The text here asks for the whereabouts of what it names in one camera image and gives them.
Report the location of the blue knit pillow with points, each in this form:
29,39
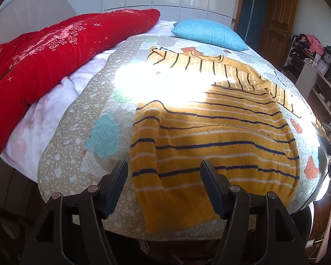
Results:
209,32

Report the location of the red patterned quilt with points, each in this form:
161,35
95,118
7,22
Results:
34,63

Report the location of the white round headboard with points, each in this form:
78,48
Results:
23,16

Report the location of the brown wooden door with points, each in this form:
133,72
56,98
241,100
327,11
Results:
275,39

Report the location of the pink cloth on shelf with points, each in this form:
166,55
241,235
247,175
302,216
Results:
315,45

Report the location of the cluttered white shelf unit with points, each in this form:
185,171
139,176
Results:
311,76

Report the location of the pink fleece blanket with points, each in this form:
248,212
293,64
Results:
31,108

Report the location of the yellow striped knit sweater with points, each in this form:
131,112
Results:
193,108

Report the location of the patchwork heart bedspread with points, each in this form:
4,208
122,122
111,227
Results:
95,132

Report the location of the small desk clock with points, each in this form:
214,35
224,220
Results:
326,57

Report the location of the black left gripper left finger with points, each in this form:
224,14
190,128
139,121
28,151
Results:
70,230

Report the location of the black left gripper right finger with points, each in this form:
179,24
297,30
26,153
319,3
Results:
258,228

